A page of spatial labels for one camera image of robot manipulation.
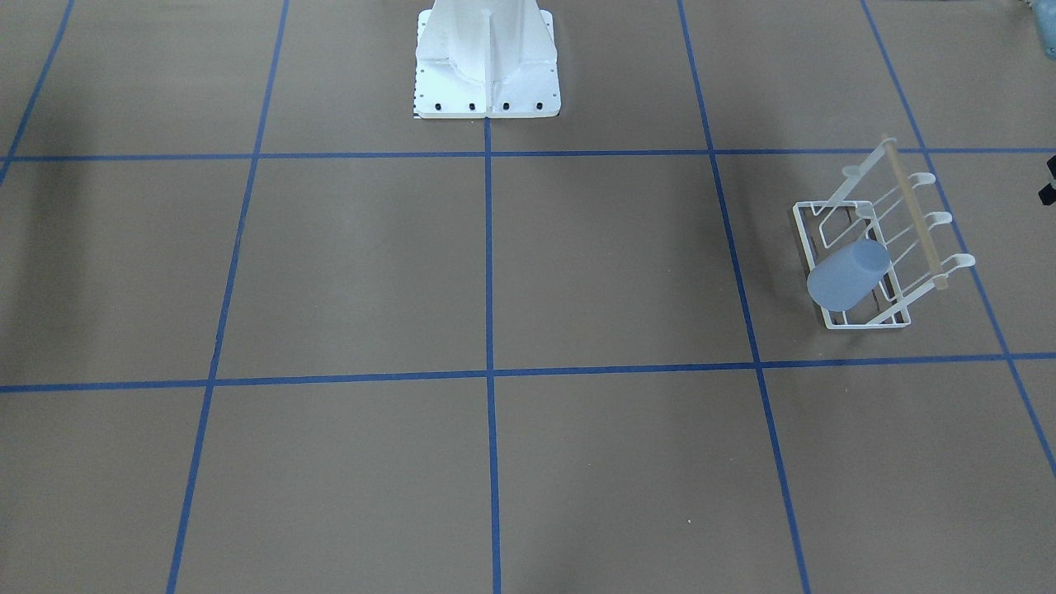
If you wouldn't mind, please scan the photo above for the white wire cup holder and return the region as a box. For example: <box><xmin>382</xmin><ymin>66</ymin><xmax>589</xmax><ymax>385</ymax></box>
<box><xmin>791</xmin><ymin>136</ymin><xmax>976</xmax><ymax>331</ymax></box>

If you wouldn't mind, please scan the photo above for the light blue plastic cup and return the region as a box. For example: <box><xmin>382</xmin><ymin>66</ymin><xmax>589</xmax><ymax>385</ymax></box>
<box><xmin>807</xmin><ymin>239</ymin><xmax>891</xmax><ymax>312</ymax></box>

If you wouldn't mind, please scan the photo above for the black gripper at holder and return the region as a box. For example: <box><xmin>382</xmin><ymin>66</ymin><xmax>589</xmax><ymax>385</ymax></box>
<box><xmin>1037</xmin><ymin>155</ymin><xmax>1056</xmax><ymax>206</ymax></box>

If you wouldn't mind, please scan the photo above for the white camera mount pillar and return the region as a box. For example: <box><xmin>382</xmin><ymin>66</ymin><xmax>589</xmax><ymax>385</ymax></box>
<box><xmin>412</xmin><ymin>1</ymin><xmax>562</xmax><ymax>120</ymax></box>

